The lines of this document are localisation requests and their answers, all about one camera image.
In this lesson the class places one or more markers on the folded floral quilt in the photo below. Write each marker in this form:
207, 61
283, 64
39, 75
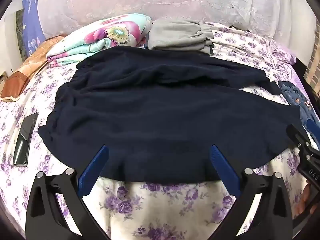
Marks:
112, 35

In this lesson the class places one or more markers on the blue jeans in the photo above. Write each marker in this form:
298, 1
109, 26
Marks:
292, 92

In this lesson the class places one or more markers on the black smartphone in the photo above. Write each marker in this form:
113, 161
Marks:
23, 140

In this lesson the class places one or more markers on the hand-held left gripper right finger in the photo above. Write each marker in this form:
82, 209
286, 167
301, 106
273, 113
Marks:
222, 167

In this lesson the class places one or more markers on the person's right hand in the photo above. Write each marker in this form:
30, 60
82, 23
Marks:
306, 197

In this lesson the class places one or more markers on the orange brown pillow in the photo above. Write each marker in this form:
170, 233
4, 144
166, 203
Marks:
30, 65

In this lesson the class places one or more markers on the folded grey pants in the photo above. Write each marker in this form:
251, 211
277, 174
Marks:
175, 35

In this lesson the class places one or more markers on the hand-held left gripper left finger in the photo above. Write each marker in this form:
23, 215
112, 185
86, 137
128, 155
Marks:
96, 170

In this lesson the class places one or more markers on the purple floral bed sheet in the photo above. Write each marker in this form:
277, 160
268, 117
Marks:
150, 205

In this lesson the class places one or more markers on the dark navy pants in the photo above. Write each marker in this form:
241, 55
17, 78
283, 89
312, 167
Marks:
160, 117

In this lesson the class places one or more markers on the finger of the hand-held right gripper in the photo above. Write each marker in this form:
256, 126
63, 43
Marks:
312, 128
296, 133

